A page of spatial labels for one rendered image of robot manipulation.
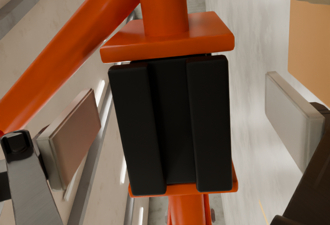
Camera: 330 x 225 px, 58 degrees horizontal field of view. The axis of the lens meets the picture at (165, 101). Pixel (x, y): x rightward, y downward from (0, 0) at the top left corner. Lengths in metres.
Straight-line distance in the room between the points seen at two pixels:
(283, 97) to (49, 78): 0.13
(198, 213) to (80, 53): 0.12
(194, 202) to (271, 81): 0.08
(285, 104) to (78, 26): 0.11
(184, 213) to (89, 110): 0.09
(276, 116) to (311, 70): 0.15
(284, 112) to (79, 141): 0.11
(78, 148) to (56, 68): 0.05
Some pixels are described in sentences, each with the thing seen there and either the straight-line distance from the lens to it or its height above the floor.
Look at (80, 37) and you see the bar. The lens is 0.17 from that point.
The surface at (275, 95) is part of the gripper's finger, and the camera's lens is 0.18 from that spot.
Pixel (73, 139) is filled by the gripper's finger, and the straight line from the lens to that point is 0.17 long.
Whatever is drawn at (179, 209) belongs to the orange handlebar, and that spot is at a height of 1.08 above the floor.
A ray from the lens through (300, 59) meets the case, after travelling 0.36.
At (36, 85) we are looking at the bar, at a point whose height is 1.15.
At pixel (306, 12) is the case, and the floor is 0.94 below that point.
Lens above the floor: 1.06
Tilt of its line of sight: 5 degrees up
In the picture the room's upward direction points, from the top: 95 degrees counter-clockwise
